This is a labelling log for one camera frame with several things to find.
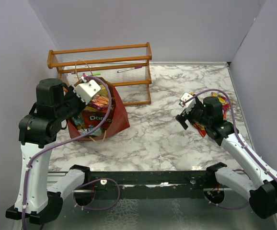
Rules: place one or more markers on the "red Doritos chip bag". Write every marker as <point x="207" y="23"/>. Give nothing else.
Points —
<point x="92" y="119"/>

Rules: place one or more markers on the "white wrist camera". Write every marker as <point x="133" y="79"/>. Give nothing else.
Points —
<point x="86" y="91"/>
<point x="187" y="102"/>

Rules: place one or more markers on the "Fox's fruit candy bag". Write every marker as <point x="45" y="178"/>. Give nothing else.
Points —
<point x="224" y="101"/>

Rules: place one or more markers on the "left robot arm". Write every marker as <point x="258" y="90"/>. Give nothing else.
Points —
<point x="55" y="102"/>

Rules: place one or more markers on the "orange snack packet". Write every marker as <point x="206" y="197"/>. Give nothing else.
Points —
<point x="98" y="103"/>

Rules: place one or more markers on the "red cookie snack packet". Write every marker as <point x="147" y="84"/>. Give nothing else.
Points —
<point x="200" y="129"/>

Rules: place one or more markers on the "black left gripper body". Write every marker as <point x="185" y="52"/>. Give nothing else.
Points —
<point x="73" y="105"/>

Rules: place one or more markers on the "orange wooden rack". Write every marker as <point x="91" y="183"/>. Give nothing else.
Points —
<point x="133" y="86"/>

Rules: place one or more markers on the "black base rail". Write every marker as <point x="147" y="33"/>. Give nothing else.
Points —
<point x="111" y="185"/>

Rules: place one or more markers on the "teal white snack pouch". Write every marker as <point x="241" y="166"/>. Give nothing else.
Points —
<point x="82" y="128"/>

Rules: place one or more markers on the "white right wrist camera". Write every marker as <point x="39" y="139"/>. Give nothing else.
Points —
<point x="187" y="102"/>

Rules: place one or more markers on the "brown red paper bag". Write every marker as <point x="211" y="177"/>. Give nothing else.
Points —
<point x="116" y="107"/>

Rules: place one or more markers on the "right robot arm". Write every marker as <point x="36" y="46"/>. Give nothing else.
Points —
<point x="260" y="187"/>

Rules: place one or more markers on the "purple marker pen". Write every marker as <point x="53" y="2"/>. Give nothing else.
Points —
<point x="129" y="69"/>

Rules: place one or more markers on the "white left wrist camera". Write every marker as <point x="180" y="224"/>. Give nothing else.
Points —
<point x="86" y="91"/>

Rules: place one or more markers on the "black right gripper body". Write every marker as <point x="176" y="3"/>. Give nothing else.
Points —
<point x="195" y="115"/>

